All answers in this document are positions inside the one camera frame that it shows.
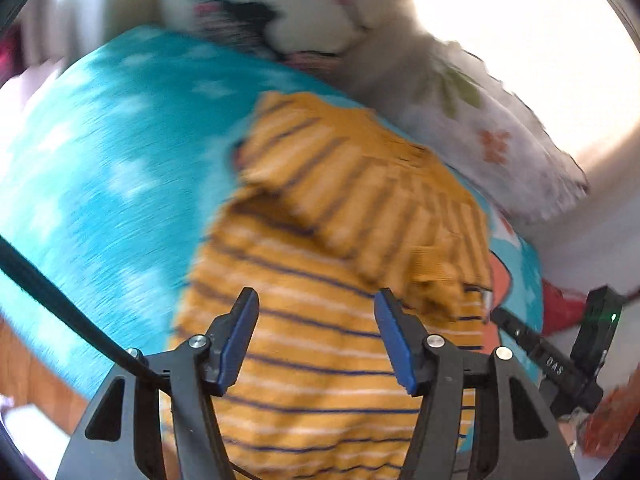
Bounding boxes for orange patterned object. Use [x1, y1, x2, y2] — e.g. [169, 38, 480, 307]
[582, 385, 640, 457]

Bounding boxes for white floral leaf pillow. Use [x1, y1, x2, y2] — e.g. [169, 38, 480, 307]
[390, 40, 591, 226]

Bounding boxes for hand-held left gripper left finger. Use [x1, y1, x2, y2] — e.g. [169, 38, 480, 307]
[55, 287, 261, 480]

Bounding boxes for grey cushion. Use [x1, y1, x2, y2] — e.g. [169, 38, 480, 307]
[335, 30, 446, 111]

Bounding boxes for pale curtain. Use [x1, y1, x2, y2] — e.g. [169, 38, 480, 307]
[10, 0, 121, 86]

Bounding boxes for black cable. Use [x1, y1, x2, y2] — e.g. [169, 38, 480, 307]
[0, 234, 173, 393]

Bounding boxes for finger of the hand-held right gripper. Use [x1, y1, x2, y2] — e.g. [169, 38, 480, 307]
[490, 306, 576, 386]

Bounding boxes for teal star printed blanket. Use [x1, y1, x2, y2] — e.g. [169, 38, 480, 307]
[0, 25, 546, 411]

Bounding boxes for yellow striped small garment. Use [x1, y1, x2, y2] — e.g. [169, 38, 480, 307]
[160, 91, 496, 480]

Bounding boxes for red cloth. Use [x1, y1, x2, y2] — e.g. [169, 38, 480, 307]
[542, 280, 601, 337]

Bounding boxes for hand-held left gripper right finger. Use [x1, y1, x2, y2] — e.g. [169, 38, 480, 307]
[374, 287, 581, 480]

